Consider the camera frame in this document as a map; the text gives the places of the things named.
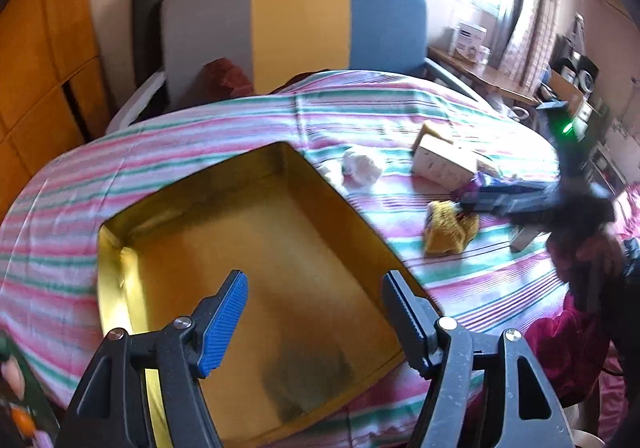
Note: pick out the black rolled mat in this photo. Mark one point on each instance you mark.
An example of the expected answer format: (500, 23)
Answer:
(146, 40)

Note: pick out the white product box on desk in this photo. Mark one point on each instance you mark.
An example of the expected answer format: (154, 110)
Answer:
(468, 42)

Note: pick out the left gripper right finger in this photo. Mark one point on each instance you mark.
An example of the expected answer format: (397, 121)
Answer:
(413, 320)

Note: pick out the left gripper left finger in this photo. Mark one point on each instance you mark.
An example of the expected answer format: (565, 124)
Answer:
(215, 320)

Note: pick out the dark red cloth on chair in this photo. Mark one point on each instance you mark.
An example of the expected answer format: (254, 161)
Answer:
(221, 79)

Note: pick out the wooden desk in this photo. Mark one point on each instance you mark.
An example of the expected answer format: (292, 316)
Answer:
(490, 78)

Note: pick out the white cardboard box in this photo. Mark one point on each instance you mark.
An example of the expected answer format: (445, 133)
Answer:
(443, 163)

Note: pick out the gold metal tray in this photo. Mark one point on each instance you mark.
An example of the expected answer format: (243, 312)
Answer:
(313, 335)

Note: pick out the wooden wardrobe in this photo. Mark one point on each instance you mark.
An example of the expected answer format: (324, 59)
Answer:
(53, 92)

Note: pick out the tricolour armchair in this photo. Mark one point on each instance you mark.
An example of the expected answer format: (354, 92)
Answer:
(273, 40)

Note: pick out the purple snack packet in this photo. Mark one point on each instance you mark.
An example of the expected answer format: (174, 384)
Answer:
(479, 180)

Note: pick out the person's right hand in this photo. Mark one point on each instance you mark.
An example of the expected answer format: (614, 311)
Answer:
(586, 266)

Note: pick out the white plastic bag ball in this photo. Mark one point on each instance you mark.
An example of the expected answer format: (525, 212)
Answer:
(363, 165)

